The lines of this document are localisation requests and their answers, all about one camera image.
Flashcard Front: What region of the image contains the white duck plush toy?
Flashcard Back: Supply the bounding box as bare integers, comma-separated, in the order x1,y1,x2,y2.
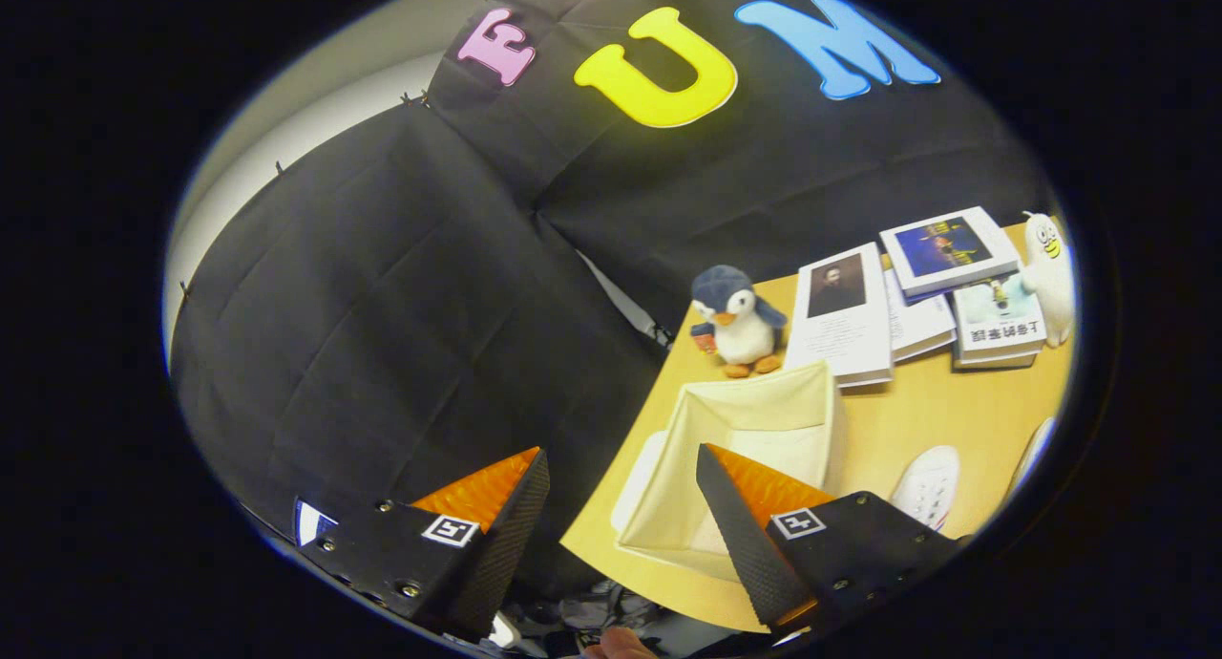
1017,210,1078,350

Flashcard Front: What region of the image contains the blue lit screen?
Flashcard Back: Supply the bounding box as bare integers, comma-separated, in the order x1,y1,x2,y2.
294,499,340,547

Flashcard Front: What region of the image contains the grey penguin plush toy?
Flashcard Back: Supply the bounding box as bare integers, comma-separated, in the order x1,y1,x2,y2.
689,264,790,380

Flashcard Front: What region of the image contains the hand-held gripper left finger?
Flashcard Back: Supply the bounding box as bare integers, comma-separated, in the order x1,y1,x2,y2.
320,446,552,641

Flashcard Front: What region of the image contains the plain white book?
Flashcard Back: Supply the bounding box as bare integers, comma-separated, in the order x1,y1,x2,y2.
883,269,958,362

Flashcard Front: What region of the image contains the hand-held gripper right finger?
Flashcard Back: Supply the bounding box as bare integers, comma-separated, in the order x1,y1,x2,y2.
695,442,963,636

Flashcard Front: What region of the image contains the blue picture cover book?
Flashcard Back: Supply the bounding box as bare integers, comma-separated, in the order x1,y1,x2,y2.
878,205,1022,302

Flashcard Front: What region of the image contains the white portrait cover book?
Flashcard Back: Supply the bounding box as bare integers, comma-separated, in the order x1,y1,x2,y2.
783,242,895,390

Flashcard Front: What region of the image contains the cream fabric storage box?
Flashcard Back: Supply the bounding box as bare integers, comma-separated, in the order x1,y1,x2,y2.
611,358,846,584

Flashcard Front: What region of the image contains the teal cover book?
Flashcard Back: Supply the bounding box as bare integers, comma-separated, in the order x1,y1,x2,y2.
952,275,1048,362

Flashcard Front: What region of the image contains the white striped canvas shoe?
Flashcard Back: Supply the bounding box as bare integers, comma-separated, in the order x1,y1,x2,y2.
1007,416,1059,498
890,445,961,532

